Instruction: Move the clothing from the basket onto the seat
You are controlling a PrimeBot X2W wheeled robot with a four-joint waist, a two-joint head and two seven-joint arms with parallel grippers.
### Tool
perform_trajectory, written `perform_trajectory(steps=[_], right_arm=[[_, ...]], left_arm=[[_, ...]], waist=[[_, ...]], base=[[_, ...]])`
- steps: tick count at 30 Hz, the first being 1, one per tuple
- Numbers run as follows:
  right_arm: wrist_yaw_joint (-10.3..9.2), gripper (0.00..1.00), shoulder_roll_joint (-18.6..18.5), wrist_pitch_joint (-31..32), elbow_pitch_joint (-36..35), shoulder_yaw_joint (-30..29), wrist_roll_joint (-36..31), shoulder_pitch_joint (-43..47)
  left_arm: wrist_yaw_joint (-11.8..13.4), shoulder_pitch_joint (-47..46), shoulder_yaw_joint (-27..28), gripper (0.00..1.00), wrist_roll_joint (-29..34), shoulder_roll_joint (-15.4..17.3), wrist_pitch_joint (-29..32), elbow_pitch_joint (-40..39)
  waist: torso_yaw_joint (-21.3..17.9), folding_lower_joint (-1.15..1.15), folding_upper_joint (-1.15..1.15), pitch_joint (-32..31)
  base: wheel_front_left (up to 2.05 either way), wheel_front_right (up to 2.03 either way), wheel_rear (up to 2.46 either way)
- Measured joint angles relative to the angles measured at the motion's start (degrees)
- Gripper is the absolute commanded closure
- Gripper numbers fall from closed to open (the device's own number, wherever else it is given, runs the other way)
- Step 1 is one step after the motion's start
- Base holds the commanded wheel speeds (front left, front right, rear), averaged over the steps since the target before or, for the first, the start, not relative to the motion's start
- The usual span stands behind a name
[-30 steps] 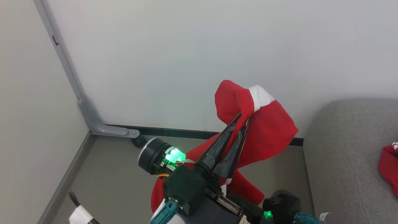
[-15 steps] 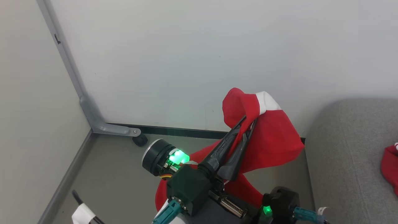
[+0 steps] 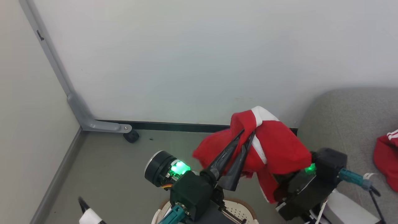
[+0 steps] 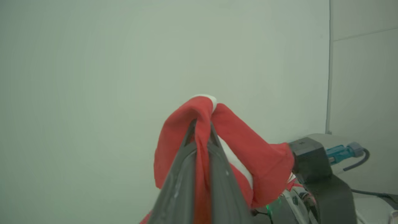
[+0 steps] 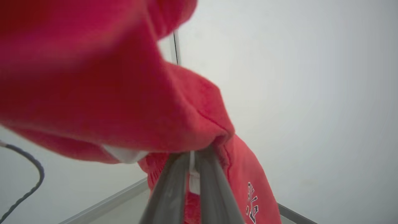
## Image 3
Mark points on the grey metal partition frame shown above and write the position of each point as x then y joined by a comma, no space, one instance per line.
77,109

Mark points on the black baseboard strip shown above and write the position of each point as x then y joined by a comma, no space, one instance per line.
174,126

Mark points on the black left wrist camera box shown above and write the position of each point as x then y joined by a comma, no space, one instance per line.
189,193

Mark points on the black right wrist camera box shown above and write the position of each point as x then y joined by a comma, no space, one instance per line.
329,161

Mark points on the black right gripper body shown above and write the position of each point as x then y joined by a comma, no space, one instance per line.
301,193

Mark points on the red garment with white panel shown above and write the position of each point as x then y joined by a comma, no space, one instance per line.
279,146

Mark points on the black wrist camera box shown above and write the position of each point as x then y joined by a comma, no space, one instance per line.
189,193
329,161

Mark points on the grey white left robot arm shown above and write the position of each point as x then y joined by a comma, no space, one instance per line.
157,168

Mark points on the red garment with white stripes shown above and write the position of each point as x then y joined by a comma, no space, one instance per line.
385,158

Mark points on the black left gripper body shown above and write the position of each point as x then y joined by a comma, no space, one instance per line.
217,191

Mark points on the grey fabric sofa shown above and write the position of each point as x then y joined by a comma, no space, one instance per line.
348,124

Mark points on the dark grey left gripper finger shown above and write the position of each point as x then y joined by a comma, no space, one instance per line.
222,161
236,171

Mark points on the beige perforated laundry basket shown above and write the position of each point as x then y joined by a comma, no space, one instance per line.
239,213

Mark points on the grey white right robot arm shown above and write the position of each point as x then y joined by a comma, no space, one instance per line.
345,211

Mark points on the black caster wheel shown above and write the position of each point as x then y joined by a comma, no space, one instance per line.
132,136

